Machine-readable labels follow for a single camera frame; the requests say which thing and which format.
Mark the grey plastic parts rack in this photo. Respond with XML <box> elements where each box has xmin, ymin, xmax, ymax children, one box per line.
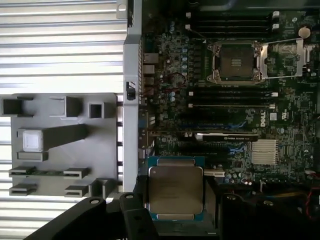
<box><xmin>0</xmin><ymin>92</ymin><xmax>119</xmax><ymax>199</ymax></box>

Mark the thin metal locking lever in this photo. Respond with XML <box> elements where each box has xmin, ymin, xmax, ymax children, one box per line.
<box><xmin>187</xmin><ymin>28</ymin><xmax>208</xmax><ymax>43</ymax></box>

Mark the small white expansion slot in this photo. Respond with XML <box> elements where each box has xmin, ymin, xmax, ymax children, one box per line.
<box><xmin>204</xmin><ymin>168</ymin><xmax>225</xmax><ymax>178</ymax></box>

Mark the silver-topped CPU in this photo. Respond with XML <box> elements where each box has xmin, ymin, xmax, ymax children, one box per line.
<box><xmin>145</xmin><ymin>156</ymin><xmax>206</xmax><ymax>222</ymax></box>

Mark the green motherboard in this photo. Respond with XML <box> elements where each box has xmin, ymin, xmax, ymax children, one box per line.
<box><xmin>139</xmin><ymin>4</ymin><xmax>320</xmax><ymax>188</ymax></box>

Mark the CPU socket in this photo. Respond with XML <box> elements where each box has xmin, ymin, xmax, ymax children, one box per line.
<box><xmin>206</xmin><ymin>40</ymin><xmax>264</xmax><ymax>85</ymax></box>

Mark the silver finned heat sink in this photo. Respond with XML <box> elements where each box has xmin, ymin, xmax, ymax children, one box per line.
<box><xmin>250</xmin><ymin>139</ymin><xmax>280</xmax><ymax>166</ymax></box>

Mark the black graphics card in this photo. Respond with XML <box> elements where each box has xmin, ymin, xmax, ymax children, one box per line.
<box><xmin>179</xmin><ymin>131</ymin><xmax>260</xmax><ymax>144</ymax></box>

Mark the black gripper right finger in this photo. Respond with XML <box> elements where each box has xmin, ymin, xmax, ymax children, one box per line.
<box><xmin>204</xmin><ymin>177</ymin><xmax>320</xmax><ymax>240</ymax></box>

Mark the thin red wire loop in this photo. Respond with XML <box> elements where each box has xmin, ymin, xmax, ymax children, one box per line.
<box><xmin>165</xmin><ymin>73</ymin><xmax>187</xmax><ymax>89</ymax></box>

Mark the metal socket cover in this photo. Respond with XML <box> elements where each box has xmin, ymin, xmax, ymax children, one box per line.
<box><xmin>259</xmin><ymin>38</ymin><xmax>312</xmax><ymax>80</ymax></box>

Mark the round coin battery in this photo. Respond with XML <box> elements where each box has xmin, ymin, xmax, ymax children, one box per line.
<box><xmin>298</xmin><ymin>25</ymin><xmax>311</xmax><ymax>39</ymax></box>

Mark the black RAM slot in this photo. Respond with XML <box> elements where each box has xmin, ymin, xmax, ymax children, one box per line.
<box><xmin>194</xmin><ymin>31</ymin><xmax>273</xmax><ymax>38</ymax></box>
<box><xmin>192</xmin><ymin>97</ymin><xmax>275</xmax><ymax>104</ymax></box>
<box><xmin>194</xmin><ymin>25</ymin><xmax>273</xmax><ymax>32</ymax></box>
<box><xmin>188</xmin><ymin>103</ymin><xmax>276</xmax><ymax>109</ymax></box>
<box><xmin>194</xmin><ymin>19</ymin><xmax>273</xmax><ymax>26</ymax></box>
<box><xmin>192</xmin><ymin>86</ymin><xmax>275</xmax><ymax>92</ymax></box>
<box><xmin>194</xmin><ymin>13</ymin><xmax>273</xmax><ymax>20</ymax></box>
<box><xmin>188</xmin><ymin>91</ymin><xmax>279</xmax><ymax>98</ymax></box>

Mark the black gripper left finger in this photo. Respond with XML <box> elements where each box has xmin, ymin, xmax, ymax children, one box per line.
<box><xmin>23</xmin><ymin>173</ymin><xmax>161</xmax><ymax>240</ymax></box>

